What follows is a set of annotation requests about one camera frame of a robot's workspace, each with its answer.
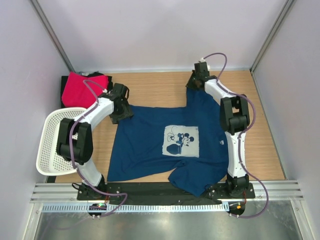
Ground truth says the blue printed t-shirt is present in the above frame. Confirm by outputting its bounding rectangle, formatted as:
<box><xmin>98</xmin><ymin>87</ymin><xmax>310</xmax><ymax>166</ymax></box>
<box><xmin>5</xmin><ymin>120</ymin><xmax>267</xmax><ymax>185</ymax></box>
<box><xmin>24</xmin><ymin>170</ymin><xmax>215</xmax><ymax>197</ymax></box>
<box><xmin>107</xmin><ymin>89</ymin><xmax>229</xmax><ymax>197</ymax></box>

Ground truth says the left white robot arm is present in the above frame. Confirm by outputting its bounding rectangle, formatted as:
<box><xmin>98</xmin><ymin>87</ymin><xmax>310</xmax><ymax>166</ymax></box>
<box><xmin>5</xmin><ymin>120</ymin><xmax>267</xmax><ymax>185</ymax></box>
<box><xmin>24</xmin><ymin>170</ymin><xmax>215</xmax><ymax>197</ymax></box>
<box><xmin>56</xmin><ymin>80</ymin><xmax>134</xmax><ymax>200</ymax></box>

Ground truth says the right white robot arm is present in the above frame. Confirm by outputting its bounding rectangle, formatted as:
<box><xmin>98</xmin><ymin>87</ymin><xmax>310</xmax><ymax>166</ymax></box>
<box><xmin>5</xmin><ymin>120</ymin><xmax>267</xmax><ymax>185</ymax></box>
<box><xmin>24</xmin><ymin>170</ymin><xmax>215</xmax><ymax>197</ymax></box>
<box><xmin>186</xmin><ymin>61</ymin><xmax>250</xmax><ymax>198</ymax></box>

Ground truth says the folded pink t-shirt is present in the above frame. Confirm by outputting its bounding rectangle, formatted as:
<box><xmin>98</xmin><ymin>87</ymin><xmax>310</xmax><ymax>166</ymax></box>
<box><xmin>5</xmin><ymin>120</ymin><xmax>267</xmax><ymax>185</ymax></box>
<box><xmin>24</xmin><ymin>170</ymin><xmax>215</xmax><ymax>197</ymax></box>
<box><xmin>61</xmin><ymin>71</ymin><xmax>109</xmax><ymax>109</ymax></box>

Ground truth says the folded black t-shirt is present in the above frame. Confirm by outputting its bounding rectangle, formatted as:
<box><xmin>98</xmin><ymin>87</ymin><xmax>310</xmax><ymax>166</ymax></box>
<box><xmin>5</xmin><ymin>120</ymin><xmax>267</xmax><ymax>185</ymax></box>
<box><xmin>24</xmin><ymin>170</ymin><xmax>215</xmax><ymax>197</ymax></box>
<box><xmin>60</xmin><ymin>71</ymin><xmax>115</xmax><ymax>110</ymax></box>

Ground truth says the white perforated plastic basket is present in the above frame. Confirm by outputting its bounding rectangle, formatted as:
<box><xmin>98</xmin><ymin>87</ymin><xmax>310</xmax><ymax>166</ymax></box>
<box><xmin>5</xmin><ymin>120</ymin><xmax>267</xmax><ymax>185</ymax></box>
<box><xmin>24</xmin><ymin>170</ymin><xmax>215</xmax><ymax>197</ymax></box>
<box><xmin>36</xmin><ymin>107</ymin><xmax>86</xmax><ymax>176</ymax></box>

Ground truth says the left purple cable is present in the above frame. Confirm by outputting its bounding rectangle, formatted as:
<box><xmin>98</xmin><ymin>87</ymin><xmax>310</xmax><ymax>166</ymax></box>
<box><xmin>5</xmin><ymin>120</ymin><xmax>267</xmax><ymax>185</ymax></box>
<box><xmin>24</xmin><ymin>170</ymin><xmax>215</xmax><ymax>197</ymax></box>
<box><xmin>68</xmin><ymin>79</ymin><xmax>128</xmax><ymax>217</ymax></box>

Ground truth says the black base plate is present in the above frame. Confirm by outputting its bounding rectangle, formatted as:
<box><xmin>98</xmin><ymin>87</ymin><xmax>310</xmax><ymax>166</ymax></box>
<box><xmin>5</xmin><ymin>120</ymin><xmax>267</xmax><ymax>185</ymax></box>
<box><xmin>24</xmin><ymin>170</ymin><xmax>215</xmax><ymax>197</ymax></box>
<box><xmin>76</xmin><ymin>181</ymin><xmax>256</xmax><ymax>205</ymax></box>

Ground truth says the white slotted cable duct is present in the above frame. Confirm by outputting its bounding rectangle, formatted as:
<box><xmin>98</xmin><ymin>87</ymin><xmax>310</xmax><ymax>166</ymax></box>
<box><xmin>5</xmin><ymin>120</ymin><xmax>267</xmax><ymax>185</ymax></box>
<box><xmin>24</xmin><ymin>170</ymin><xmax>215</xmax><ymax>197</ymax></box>
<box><xmin>42</xmin><ymin>202</ymin><xmax>229</xmax><ymax>213</ymax></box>

